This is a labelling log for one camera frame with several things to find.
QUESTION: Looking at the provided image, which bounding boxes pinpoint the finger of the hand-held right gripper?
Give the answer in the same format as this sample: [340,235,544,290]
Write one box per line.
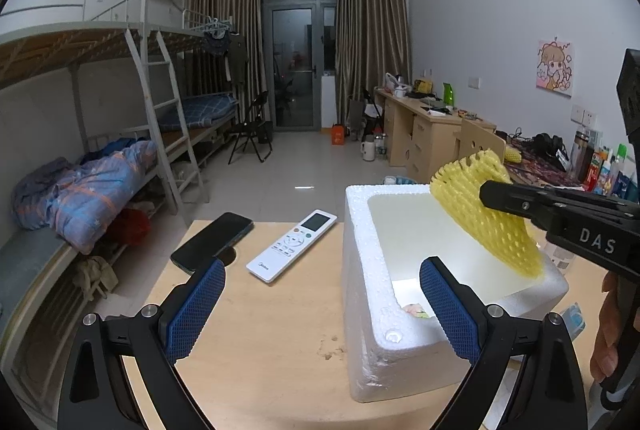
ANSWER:
[478,179,635,233]

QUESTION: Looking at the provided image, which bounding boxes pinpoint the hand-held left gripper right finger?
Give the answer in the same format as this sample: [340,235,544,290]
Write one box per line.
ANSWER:
[419,256,590,430]

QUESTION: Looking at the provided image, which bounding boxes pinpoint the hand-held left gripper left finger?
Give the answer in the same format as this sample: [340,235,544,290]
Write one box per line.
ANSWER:
[56,257,227,430]

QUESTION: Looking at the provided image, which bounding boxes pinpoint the white foam box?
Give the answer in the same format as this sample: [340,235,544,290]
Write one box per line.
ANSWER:
[342,184,570,403]

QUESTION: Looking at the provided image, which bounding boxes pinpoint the person's right hand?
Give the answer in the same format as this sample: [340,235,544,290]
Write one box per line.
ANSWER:
[590,270,626,378]

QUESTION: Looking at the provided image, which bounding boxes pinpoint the patterned tablecloth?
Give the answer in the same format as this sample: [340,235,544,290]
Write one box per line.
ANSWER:
[505,137,586,188]

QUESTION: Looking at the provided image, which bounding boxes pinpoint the light wooden chair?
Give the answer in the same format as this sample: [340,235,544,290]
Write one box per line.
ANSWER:
[454,119,507,176]

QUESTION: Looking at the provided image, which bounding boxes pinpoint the black headphones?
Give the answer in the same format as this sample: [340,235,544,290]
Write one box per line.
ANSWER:
[532,134,566,161]

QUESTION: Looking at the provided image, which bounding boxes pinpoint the black smartphone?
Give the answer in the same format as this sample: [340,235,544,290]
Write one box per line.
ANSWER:
[170,212,254,274]

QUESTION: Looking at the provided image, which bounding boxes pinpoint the cluster of toiletry bottles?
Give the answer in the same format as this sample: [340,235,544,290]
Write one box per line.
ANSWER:
[570,127,640,203]

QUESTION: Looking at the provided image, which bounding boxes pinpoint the light blue packet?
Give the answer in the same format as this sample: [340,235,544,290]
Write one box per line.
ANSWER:
[562,302,586,341]

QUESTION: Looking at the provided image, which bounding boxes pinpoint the light wooden desk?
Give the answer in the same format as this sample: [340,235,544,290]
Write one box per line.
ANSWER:
[375,88,497,183]

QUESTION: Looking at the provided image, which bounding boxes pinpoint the red bag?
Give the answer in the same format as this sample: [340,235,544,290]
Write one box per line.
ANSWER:
[112,208,151,251]

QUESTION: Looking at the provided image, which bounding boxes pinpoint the beige cloth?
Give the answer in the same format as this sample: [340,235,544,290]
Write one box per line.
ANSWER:
[74,256,119,301]

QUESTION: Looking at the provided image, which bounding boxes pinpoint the white remote control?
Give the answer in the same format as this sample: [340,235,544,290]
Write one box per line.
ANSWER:
[245,209,337,283]

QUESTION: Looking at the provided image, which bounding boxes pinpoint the blue patterned quilt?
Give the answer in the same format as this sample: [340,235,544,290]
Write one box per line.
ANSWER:
[12,139,158,255]

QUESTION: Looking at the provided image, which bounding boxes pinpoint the black folding chair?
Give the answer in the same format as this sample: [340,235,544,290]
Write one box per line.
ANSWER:
[228,91,274,164]

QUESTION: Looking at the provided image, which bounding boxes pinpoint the blue plaid bedding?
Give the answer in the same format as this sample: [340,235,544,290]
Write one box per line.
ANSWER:
[180,94,240,129]

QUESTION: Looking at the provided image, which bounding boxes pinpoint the brown curtain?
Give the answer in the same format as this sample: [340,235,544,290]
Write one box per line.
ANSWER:
[337,0,412,126]
[184,0,263,131]

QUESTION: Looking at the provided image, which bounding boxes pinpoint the white metal bunk bed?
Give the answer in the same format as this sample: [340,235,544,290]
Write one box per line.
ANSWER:
[0,0,211,361]
[160,7,241,166]

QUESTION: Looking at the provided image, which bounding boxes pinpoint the glass balcony door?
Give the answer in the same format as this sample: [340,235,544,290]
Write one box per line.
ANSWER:
[261,0,341,131]

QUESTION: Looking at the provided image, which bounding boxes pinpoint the dark green hanging shirt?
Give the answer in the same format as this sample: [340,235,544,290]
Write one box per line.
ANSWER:
[227,35,248,90]

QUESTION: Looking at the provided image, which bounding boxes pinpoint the dark blue hanging garment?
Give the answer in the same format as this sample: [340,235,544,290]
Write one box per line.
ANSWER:
[202,30,231,56]

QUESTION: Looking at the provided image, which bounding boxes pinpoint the blue clothes hangers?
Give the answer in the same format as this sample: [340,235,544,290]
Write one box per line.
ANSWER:
[202,16,232,36]

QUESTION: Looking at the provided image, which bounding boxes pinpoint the wall poster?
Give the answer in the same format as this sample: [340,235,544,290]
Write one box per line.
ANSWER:
[535,39,575,97]

